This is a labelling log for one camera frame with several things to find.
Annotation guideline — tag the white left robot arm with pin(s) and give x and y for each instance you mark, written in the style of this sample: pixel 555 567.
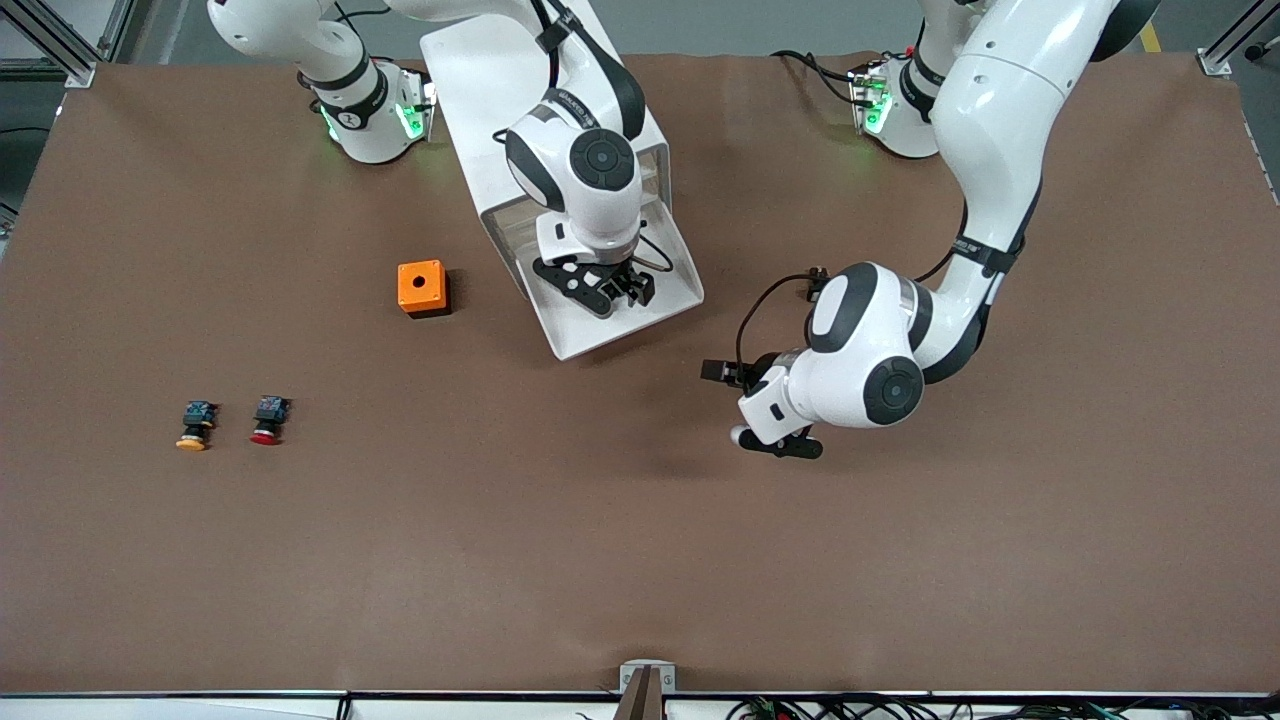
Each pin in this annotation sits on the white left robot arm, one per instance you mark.
pixel 990 100

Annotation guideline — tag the aluminium frame post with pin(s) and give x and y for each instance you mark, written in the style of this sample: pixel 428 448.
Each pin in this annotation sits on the aluminium frame post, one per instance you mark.
pixel 1235 45
pixel 60 45

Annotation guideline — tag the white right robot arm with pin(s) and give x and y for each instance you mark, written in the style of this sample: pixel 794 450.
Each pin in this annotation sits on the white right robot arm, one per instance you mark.
pixel 590 190

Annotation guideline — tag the red mushroom push button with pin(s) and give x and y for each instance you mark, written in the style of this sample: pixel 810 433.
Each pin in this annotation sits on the red mushroom push button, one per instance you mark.
pixel 268 415

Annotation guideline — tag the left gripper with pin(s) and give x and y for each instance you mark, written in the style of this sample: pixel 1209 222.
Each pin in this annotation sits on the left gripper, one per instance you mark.
pixel 757 371

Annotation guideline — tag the white drawer cabinet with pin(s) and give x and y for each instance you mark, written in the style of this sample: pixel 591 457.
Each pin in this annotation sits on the white drawer cabinet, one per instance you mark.
pixel 500 80

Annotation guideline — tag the yellow mushroom push button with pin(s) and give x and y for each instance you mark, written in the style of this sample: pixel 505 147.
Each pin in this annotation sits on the yellow mushroom push button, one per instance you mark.
pixel 195 420

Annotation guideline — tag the white table edge rail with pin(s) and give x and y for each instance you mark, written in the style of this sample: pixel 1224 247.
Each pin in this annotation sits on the white table edge rail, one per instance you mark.
pixel 200 708

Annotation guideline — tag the brown table cover mat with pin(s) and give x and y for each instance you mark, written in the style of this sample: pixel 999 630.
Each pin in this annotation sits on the brown table cover mat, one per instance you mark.
pixel 640 550

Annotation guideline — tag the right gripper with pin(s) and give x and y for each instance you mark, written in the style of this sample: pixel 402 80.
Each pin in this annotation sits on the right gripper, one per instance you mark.
pixel 624 279

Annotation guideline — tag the metal table edge bracket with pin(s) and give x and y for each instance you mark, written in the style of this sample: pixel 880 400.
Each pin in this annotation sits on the metal table edge bracket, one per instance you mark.
pixel 628 680

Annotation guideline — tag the white plastic drawer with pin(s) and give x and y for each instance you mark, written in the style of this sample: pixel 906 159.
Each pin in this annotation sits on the white plastic drawer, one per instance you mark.
pixel 640 315

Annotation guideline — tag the orange button enclosure box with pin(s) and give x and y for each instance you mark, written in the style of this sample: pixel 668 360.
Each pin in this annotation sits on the orange button enclosure box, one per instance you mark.
pixel 420 285

